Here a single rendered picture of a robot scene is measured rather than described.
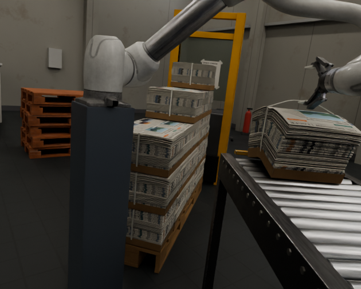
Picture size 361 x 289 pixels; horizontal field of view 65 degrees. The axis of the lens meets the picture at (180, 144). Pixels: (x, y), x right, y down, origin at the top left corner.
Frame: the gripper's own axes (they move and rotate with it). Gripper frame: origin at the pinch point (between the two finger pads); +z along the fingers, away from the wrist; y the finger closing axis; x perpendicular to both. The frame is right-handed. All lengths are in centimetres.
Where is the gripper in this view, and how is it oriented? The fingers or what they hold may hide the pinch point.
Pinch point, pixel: (305, 84)
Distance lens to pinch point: 132.5
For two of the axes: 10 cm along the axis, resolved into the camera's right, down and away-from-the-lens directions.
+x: 9.9, 1.2, 0.9
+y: -1.3, 9.8, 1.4
